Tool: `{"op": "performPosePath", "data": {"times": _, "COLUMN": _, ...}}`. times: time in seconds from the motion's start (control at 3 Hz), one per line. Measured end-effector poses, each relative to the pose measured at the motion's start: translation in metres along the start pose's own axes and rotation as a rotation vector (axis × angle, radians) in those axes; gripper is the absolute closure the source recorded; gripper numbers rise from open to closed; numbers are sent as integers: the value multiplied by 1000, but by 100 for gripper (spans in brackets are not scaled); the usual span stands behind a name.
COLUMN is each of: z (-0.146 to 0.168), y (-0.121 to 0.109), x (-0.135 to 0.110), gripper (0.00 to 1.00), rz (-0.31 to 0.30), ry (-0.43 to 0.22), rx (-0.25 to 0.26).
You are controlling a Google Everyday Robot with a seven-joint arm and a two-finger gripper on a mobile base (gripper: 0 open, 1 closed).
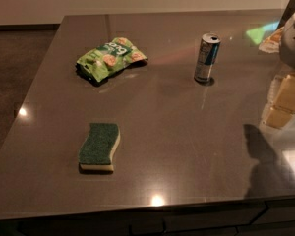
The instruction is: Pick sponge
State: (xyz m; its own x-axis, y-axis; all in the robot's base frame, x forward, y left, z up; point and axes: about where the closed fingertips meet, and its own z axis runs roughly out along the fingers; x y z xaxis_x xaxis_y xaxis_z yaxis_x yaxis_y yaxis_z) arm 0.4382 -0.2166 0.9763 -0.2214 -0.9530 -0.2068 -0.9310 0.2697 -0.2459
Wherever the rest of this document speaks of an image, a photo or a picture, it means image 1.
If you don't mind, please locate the green and yellow sponge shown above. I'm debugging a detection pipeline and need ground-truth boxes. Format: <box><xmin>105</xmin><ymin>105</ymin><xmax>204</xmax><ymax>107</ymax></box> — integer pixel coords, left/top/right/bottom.
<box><xmin>78</xmin><ymin>123</ymin><xmax>121</xmax><ymax>172</ymax></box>

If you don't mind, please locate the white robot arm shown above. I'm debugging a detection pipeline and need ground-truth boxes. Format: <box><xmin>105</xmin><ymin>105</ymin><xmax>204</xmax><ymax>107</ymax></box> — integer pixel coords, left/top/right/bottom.
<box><xmin>279</xmin><ymin>12</ymin><xmax>295</xmax><ymax>68</ymax></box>

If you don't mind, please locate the green snack bag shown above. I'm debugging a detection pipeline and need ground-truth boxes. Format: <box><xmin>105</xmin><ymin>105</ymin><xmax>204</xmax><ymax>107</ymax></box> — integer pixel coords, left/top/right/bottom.
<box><xmin>77</xmin><ymin>37</ymin><xmax>148</xmax><ymax>83</ymax></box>

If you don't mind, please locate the blue silver drink can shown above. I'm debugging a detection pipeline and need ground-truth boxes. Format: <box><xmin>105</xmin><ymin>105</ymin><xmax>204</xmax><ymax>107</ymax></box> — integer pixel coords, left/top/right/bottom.
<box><xmin>194</xmin><ymin>33</ymin><xmax>221</xmax><ymax>84</ymax></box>

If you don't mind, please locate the dark box in corner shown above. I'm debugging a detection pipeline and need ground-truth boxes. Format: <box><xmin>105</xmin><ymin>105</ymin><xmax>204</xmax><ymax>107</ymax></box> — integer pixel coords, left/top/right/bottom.
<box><xmin>277</xmin><ymin>0</ymin><xmax>295</xmax><ymax>29</ymax></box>

